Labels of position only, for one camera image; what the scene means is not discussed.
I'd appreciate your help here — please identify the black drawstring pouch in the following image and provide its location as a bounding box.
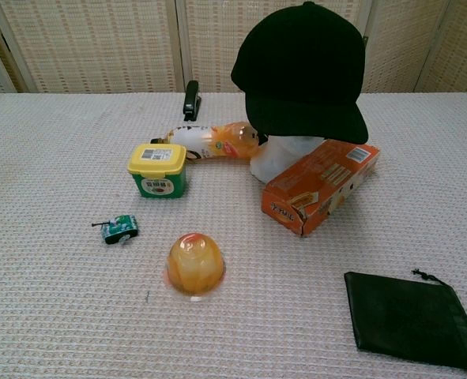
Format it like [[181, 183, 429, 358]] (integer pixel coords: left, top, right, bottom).
[[343, 268, 467, 379]]

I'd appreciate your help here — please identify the orange fruit jelly cup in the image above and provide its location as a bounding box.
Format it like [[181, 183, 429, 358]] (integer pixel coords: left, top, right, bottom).
[[163, 232, 229, 303]]

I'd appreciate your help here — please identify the orange juice plastic bottle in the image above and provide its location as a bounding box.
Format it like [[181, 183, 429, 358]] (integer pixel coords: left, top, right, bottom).
[[149, 121, 261, 162]]

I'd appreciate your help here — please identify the black baseball cap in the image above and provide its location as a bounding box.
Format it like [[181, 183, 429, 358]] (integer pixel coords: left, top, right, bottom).
[[231, 1, 370, 145]]

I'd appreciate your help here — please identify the beige woven folding screen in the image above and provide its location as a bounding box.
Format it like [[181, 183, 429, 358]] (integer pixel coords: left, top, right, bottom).
[[0, 0, 467, 100]]

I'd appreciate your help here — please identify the green toy tank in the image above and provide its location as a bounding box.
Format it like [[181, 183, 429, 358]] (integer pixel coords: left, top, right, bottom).
[[92, 214, 139, 246]]

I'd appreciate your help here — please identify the orange cardboard box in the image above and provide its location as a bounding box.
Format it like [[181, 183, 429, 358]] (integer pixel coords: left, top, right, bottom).
[[262, 138, 381, 238]]

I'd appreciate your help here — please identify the white foam mannequin head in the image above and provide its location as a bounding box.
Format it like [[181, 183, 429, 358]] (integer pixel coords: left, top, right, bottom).
[[250, 133, 324, 185]]

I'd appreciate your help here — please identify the white woven tablecloth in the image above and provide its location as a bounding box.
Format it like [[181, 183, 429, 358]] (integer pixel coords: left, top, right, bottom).
[[0, 92, 467, 379]]

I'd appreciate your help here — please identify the black stapler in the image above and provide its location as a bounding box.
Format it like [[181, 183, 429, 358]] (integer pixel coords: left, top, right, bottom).
[[183, 80, 201, 122]]

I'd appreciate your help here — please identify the green tub with yellow lid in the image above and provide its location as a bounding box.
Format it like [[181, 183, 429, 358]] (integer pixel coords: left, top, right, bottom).
[[126, 143, 189, 199]]

